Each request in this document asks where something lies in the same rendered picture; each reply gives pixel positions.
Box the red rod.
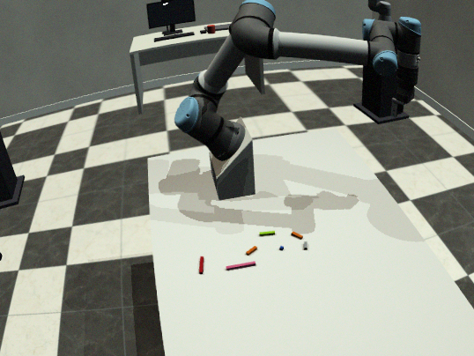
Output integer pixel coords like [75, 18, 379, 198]
[199, 256, 204, 274]

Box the orange rod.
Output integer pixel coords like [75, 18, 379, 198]
[246, 246, 257, 256]
[291, 232, 303, 240]

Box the pink rod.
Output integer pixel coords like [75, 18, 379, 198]
[226, 262, 256, 271]

